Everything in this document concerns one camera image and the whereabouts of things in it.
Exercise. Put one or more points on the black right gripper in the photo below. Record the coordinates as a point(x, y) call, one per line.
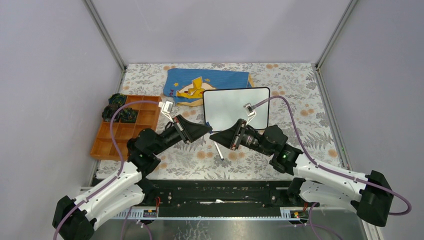
point(230, 138)

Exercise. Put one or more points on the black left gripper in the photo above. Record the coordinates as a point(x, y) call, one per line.
point(187, 130)

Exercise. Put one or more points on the white marker pen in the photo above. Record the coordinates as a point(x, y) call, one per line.
point(219, 151)

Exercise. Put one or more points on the black framed whiteboard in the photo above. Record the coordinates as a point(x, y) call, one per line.
point(222, 108)

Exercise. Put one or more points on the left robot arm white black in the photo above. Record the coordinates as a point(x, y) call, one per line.
point(78, 218)

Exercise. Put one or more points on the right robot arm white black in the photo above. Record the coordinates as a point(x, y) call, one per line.
point(314, 181)

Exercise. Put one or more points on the blue pikachu cloth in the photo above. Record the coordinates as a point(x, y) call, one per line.
point(186, 86)

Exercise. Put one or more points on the orange compartment tray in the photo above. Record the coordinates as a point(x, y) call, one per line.
point(147, 118)

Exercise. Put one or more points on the dark green scrunchie right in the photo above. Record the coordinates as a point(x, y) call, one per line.
point(128, 115)

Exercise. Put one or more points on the dark green scrunchie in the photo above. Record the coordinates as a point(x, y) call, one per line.
point(128, 115)
point(117, 99)

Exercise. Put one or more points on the floral tablecloth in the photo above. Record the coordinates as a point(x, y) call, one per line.
point(297, 108)

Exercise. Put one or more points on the dark green scrunchie top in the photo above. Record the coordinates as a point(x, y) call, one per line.
point(117, 99)

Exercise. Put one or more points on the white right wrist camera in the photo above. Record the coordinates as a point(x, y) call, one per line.
point(250, 111)

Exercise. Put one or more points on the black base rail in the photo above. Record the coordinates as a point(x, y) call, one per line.
point(177, 197)

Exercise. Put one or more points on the right aluminium frame post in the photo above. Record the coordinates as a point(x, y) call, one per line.
point(337, 31)

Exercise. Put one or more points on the aluminium frame post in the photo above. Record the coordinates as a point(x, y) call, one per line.
point(92, 10)
point(337, 31)

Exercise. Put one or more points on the left aluminium frame post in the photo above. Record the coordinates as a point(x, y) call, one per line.
point(92, 10)

